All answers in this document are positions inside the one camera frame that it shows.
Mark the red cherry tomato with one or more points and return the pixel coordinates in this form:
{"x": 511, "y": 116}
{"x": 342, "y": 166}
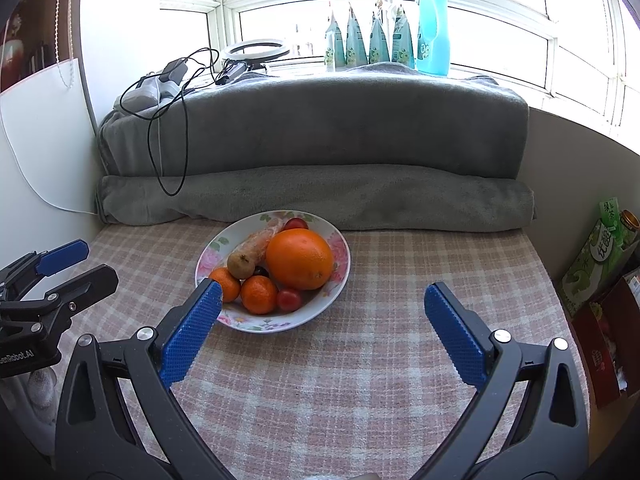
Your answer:
{"x": 289, "y": 300}
{"x": 296, "y": 223}

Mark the large orange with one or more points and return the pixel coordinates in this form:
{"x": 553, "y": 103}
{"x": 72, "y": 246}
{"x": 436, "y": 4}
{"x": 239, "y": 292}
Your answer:
{"x": 299, "y": 259}

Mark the gold-capped bottle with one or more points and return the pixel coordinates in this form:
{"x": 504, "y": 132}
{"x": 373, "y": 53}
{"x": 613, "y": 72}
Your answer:
{"x": 630, "y": 226}

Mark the grey power adapter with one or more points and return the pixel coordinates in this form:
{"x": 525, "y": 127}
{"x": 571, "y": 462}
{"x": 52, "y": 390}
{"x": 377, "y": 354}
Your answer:
{"x": 175, "y": 68}

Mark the small dark fruit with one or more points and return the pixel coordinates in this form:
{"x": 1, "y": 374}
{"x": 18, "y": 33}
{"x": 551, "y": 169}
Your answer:
{"x": 260, "y": 271}

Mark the white power strip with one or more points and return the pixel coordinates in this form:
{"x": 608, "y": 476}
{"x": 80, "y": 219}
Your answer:
{"x": 145, "y": 95}

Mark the light grey rolled blanket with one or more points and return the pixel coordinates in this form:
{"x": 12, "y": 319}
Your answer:
{"x": 375, "y": 200}

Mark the green drink carton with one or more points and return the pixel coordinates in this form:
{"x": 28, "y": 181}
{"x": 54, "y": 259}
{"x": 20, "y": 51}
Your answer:
{"x": 592, "y": 262}

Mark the white board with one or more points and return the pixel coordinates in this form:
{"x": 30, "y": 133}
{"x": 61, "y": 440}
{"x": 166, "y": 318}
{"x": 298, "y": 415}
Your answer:
{"x": 45, "y": 150}

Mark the small brown fruit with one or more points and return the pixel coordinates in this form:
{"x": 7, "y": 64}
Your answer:
{"x": 241, "y": 266}

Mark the floral white plate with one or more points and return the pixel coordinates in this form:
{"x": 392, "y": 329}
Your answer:
{"x": 280, "y": 323}

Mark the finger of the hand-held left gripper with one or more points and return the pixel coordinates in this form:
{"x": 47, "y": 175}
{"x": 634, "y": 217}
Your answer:
{"x": 62, "y": 255}
{"x": 85, "y": 282}

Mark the pink plaid cloth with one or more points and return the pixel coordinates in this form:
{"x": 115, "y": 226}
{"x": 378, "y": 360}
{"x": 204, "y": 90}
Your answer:
{"x": 360, "y": 385}

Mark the red cardboard box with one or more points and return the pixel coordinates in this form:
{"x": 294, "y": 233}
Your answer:
{"x": 607, "y": 350}

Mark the dark grey folded blanket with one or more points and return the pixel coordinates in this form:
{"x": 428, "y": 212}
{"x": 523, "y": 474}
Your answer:
{"x": 325, "y": 120}

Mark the orange carrot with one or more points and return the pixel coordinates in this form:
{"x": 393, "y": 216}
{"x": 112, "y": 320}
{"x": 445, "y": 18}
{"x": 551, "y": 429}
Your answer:
{"x": 257, "y": 242}

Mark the brown wooden shelf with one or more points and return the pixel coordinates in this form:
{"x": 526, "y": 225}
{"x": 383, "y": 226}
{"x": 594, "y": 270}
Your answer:
{"x": 35, "y": 5}

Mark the blue detergent bottle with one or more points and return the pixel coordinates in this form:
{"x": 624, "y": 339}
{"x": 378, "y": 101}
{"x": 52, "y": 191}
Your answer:
{"x": 434, "y": 30}

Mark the person's left hand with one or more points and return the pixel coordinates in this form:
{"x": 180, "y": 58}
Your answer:
{"x": 37, "y": 390}

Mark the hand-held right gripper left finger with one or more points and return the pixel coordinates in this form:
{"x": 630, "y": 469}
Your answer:
{"x": 192, "y": 335}

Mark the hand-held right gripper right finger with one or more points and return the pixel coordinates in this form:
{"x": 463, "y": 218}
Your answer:
{"x": 452, "y": 335}

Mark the small mandarin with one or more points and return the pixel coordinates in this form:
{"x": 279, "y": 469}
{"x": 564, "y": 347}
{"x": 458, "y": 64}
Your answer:
{"x": 259, "y": 294}
{"x": 227, "y": 284}

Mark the red jar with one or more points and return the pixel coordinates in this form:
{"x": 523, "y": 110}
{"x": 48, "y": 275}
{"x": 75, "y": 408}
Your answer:
{"x": 12, "y": 55}

